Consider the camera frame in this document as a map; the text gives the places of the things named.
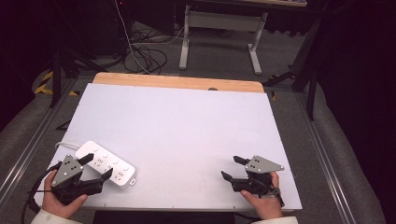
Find person's right hand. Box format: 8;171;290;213
240;171;284;220

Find aluminium rail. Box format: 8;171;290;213
293;92;359;224
0;77;78;204

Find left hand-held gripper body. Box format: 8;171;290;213
50;154;105;206

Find black floor cables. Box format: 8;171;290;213
122;29;169;76

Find white metal desk frame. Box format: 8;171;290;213
178;4;269;76

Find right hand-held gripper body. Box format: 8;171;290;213
232;154;286;208

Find white board sheet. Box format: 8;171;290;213
33;82;304;213

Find yellow black floor tape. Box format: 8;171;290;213
33;70;80;97

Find white floor cable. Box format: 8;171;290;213
113;0;152;75

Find person's left hand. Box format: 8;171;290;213
41;169;89;219

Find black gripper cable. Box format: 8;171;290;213
20;161;64;224

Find white power strip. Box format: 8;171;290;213
75;140;138;190

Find black metal stand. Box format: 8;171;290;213
262;17;323;121
49;49;108;109

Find wooden table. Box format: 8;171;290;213
92;72;265;93

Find white power strip cable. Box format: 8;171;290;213
54;141;81;151

